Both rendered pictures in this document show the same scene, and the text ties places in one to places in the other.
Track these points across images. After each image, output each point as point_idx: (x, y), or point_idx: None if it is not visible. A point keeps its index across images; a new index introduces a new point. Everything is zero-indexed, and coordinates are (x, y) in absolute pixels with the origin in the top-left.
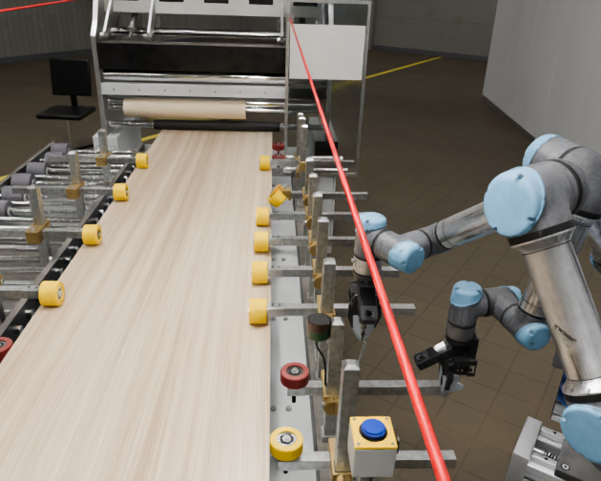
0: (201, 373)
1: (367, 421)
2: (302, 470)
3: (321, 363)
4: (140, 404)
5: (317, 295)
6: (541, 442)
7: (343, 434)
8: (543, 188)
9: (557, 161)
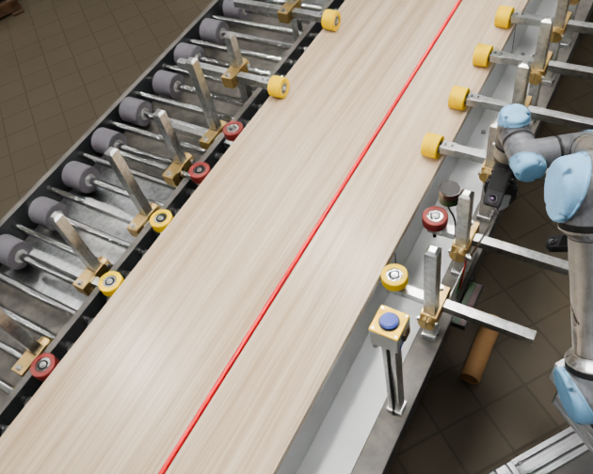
0: (360, 195)
1: (387, 314)
2: None
3: (482, 204)
4: (307, 209)
5: None
6: None
7: (427, 292)
8: (584, 191)
9: None
